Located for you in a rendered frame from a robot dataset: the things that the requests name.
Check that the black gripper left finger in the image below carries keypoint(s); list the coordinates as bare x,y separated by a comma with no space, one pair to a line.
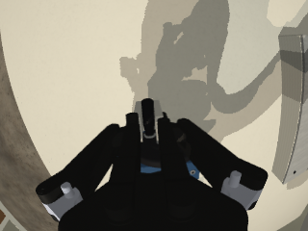
83,174

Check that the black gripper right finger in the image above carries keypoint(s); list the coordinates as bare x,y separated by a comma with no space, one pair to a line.
223,170

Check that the blue bench vise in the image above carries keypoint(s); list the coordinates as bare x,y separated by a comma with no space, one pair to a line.
150,155

